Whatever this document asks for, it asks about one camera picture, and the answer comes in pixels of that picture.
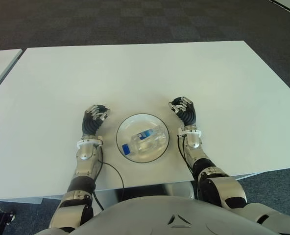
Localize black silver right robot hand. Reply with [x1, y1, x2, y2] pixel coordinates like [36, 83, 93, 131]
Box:
[168, 96, 197, 127]

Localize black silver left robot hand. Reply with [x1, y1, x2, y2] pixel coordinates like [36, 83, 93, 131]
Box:
[81, 104, 111, 136]

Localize clear water bottle blue cap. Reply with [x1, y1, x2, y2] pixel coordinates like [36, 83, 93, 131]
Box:
[121, 127, 167, 155]

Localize white plate black rim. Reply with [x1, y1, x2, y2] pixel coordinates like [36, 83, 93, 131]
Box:
[116, 113, 170, 163]

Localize white side table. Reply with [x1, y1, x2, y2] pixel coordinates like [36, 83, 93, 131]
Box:
[0, 48, 23, 98]

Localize grey robot torso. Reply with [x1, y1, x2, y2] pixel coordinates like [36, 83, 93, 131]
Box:
[34, 188, 290, 235]

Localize black wheeled stand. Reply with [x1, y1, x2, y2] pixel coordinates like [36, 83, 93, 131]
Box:
[0, 209, 16, 235]

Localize white furniture edge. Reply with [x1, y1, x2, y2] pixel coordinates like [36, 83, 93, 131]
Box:
[269, 0, 290, 18]

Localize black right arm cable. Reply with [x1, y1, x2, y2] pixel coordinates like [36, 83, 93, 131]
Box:
[176, 136, 201, 196]

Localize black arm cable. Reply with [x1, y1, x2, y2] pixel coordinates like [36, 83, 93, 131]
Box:
[176, 136, 201, 196]
[92, 146, 124, 211]

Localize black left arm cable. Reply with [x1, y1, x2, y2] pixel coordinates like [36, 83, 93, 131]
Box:
[92, 146, 124, 211]

